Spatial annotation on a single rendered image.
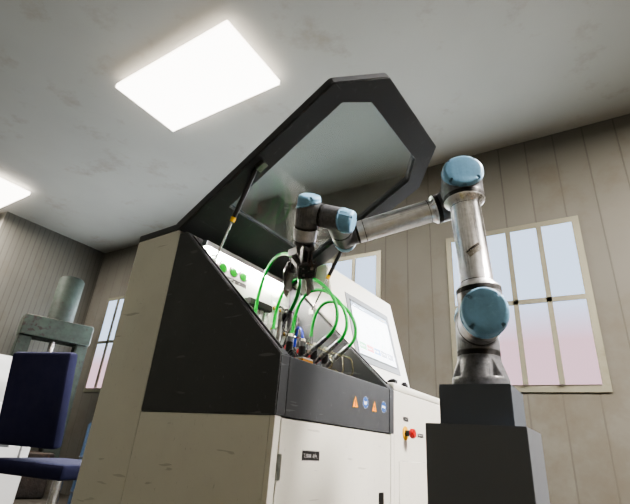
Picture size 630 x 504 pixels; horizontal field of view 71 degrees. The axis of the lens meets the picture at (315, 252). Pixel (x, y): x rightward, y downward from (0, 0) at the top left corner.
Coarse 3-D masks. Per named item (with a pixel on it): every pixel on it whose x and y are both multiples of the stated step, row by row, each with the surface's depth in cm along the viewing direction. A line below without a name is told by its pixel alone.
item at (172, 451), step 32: (160, 416) 138; (192, 416) 130; (224, 416) 123; (256, 416) 116; (160, 448) 133; (192, 448) 125; (224, 448) 119; (256, 448) 113; (128, 480) 136; (160, 480) 128; (192, 480) 121; (224, 480) 115; (256, 480) 109
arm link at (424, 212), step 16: (400, 208) 144; (416, 208) 142; (432, 208) 141; (368, 224) 143; (384, 224) 143; (400, 224) 142; (416, 224) 143; (336, 240) 143; (352, 240) 144; (368, 240) 146
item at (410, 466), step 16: (320, 272) 215; (336, 272) 221; (304, 288) 217; (336, 288) 213; (352, 288) 229; (368, 304) 238; (384, 304) 258; (352, 336) 207; (400, 352) 249; (400, 368) 239; (400, 384) 231; (400, 400) 174; (416, 400) 186; (400, 416) 171; (416, 416) 183; (432, 416) 197; (400, 432) 169; (416, 432) 180; (400, 448) 166; (416, 448) 178; (400, 464) 164; (416, 464) 175; (400, 480) 161; (416, 480) 172; (400, 496) 159; (416, 496) 170
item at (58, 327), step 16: (64, 288) 568; (80, 288) 582; (64, 304) 561; (32, 320) 532; (48, 320) 543; (64, 320) 556; (16, 336) 535; (32, 336) 531; (48, 336) 539; (64, 336) 550; (80, 336) 562; (80, 352) 562; (80, 368) 557; (64, 432) 529; (32, 480) 483; (16, 496) 471; (32, 496) 480
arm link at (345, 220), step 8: (320, 208) 135; (328, 208) 135; (336, 208) 134; (344, 208) 135; (320, 216) 134; (328, 216) 134; (336, 216) 133; (344, 216) 132; (352, 216) 132; (320, 224) 136; (328, 224) 134; (336, 224) 133; (344, 224) 132; (352, 224) 134; (336, 232) 137; (344, 232) 135
